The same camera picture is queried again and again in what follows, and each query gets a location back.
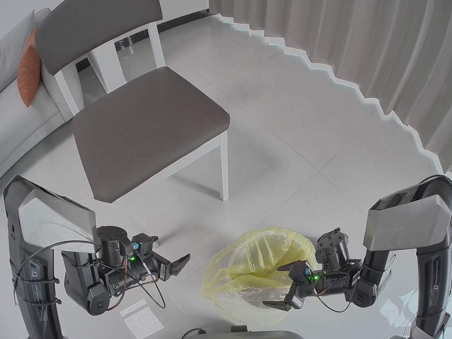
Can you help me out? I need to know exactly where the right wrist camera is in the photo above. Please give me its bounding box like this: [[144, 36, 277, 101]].
[[289, 260, 314, 284]]

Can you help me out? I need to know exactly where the pale grey sofa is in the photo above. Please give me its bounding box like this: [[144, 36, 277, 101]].
[[0, 7, 73, 177]]

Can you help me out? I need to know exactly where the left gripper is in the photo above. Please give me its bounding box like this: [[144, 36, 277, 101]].
[[128, 254, 191, 283]]

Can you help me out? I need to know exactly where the yellow plastic bag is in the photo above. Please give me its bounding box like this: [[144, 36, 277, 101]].
[[201, 227, 317, 323]]

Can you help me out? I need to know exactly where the grey cushion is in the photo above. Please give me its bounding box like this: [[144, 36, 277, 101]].
[[0, 9, 36, 95]]

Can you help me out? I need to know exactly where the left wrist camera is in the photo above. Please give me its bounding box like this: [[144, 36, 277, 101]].
[[132, 233, 158, 257]]

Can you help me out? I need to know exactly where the grey and white chair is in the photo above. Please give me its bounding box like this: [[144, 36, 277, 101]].
[[34, 0, 231, 249]]

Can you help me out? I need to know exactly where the black cable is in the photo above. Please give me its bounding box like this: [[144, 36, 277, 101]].
[[13, 240, 102, 296], [315, 293, 351, 313], [134, 256, 167, 309]]

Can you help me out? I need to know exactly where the orange cushion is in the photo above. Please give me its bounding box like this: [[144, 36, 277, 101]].
[[18, 26, 40, 108]]

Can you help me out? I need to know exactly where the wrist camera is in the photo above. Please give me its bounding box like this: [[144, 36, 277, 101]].
[[289, 260, 314, 284], [132, 233, 158, 257]]

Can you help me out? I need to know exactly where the beige curtain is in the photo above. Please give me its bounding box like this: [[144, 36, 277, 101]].
[[206, 0, 452, 176]]

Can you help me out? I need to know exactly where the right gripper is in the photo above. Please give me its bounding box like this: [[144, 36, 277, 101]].
[[263, 261, 324, 312]]

